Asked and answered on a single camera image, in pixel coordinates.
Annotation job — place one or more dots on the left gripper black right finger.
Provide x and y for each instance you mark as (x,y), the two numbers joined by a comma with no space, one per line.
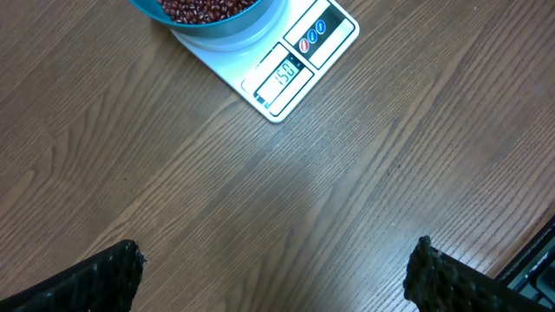
(436,282)

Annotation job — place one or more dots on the blue metal bowl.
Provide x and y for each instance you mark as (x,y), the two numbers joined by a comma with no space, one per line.
(227,27)

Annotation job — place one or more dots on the white digital kitchen scale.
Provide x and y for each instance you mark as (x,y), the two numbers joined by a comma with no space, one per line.
(278,60)

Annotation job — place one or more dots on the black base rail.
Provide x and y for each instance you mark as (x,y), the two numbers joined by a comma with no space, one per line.
(531,272)

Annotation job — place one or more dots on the red beans in bowl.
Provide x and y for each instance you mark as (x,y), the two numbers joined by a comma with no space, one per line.
(203,11)

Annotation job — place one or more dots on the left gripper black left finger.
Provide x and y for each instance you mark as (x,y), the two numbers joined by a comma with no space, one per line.
(107,281)

